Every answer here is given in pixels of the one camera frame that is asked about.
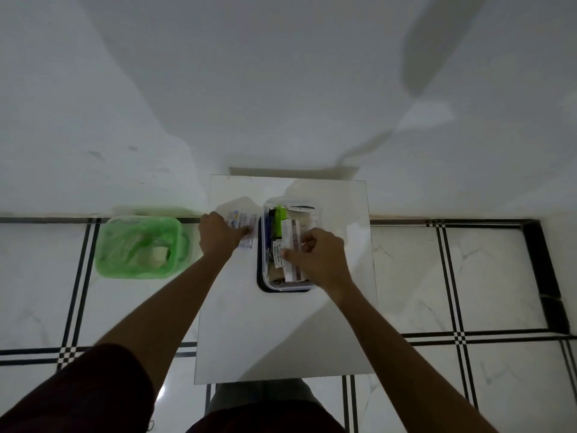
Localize person's right hand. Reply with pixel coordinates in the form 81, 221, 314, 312
280, 227, 353, 296

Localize person's left hand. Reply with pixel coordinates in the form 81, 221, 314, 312
198, 211, 251, 263

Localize silver blister pill strip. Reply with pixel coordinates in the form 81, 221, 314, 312
227, 210, 258, 251

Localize white maroon medicine box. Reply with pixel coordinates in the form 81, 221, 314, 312
280, 219, 308, 283

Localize person's right forearm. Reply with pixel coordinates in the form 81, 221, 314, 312
329, 280, 500, 433

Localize person's left forearm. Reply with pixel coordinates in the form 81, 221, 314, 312
95, 251, 237, 397

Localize dark container lid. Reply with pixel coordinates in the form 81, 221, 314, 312
256, 216, 316, 294

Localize white sachet packet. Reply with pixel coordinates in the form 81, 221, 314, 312
288, 205, 316, 231

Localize clear plastic storage container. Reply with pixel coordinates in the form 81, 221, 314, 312
262, 197, 323, 292

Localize white crumpled waste paper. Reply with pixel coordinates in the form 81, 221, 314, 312
148, 245, 171, 269

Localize green lined waste bin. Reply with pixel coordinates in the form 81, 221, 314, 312
94, 215, 191, 280

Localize grey shorts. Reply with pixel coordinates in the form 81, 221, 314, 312
209, 379, 326, 416

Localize dark maroon shirt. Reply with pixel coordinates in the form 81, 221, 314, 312
0, 343, 348, 433

